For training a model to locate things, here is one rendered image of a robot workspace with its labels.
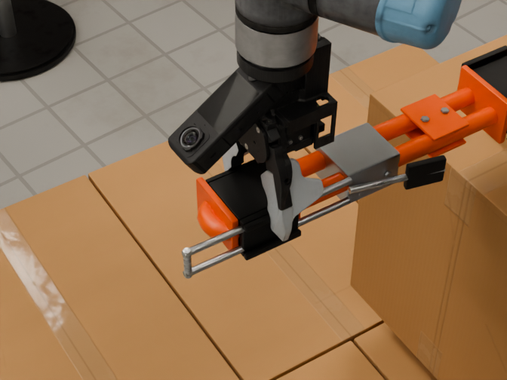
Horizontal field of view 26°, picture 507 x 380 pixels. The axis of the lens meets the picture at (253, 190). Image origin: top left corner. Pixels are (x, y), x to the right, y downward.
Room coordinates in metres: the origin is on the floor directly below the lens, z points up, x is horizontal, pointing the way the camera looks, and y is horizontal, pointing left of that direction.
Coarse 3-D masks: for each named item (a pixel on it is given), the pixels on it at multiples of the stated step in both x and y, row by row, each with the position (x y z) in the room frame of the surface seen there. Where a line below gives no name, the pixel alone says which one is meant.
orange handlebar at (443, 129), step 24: (432, 96) 0.96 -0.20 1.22; (456, 96) 0.97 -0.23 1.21; (408, 120) 0.93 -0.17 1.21; (432, 120) 0.92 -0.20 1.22; (456, 120) 0.92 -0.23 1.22; (480, 120) 0.93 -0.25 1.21; (408, 144) 0.88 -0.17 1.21; (432, 144) 0.89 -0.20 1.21; (456, 144) 0.91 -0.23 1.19; (312, 168) 0.85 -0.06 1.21; (336, 192) 0.82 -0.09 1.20; (216, 216) 0.77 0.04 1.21
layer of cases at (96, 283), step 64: (384, 64) 1.87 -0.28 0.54; (64, 192) 1.48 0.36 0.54; (128, 192) 1.48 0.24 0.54; (192, 192) 1.48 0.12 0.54; (0, 256) 1.32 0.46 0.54; (64, 256) 1.32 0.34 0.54; (128, 256) 1.32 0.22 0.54; (192, 256) 1.32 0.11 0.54; (256, 256) 1.32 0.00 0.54; (320, 256) 1.32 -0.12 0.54; (0, 320) 1.17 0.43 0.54; (64, 320) 1.17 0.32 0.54; (128, 320) 1.17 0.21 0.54; (192, 320) 1.17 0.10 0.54; (256, 320) 1.17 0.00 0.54; (320, 320) 1.17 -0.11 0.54
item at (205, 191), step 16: (224, 176) 0.82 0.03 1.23; (240, 176) 0.82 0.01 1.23; (256, 176) 0.82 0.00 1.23; (208, 192) 0.79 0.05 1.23; (224, 192) 0.79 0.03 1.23; (240, 192) 0.79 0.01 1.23; (256, 192) 0.79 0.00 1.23; (224, 208) 0.77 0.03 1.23; (240, 208) 0.77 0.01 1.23; (256, 208) 0.77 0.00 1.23
